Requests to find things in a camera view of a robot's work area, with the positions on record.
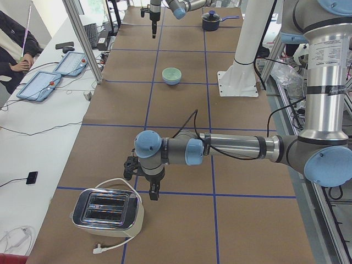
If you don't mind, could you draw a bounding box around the white cable loop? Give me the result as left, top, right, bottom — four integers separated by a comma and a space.
92, 177, 144, 255

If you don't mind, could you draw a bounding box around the green bowl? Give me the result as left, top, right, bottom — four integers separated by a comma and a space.
162, 67, 182, 78

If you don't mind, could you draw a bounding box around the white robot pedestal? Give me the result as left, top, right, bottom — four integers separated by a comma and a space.
217, 0, 276, 97

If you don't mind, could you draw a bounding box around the blue saucepan with lid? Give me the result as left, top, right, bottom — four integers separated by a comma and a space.
202, 10, 240, 31

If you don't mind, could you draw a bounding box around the clear plastic bag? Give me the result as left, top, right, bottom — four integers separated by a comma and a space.
271, 63, 304, 98

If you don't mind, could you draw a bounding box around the brown table mat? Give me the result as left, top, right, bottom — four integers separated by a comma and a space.
28, 8, 315, 263

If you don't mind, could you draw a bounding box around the black keyboard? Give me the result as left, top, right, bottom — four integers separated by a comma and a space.
83, 23, 98, 49

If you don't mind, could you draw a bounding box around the black square puck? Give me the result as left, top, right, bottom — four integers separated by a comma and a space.
26, 171, 38, 185

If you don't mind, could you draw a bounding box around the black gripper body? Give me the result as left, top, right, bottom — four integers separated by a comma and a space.
150, 3, 161, 22
143, 170, 165, 190

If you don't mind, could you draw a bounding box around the black computer mouse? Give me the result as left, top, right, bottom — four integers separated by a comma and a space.
62, 46, 75, 54

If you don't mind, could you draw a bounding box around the person's hand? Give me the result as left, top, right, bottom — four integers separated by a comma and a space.
9, 60, 32, 72

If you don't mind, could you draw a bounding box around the aluminium frame post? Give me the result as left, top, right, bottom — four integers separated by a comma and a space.
62, 0, 103, 84

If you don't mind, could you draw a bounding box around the teach pendant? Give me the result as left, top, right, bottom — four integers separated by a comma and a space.
16, 71, 62, 102
53, 51, 87, 77

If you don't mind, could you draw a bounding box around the beige appliance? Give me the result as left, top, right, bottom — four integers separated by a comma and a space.
71, 188, 144, 238

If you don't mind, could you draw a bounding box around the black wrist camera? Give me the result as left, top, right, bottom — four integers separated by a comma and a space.
140, 8, 150, 18
123, 156, 141, 181

